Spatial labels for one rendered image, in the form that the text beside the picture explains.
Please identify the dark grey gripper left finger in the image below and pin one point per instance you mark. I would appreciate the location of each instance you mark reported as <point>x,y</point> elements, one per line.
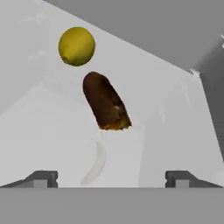
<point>43,178</point>

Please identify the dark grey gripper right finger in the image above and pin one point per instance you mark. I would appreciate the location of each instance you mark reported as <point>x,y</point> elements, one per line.
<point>179,178</point>

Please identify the white curved peel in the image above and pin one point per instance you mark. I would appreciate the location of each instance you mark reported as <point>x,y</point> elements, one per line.
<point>97,164</point>

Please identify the yellow lemon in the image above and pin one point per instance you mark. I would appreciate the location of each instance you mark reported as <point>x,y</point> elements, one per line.
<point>76,46</point>

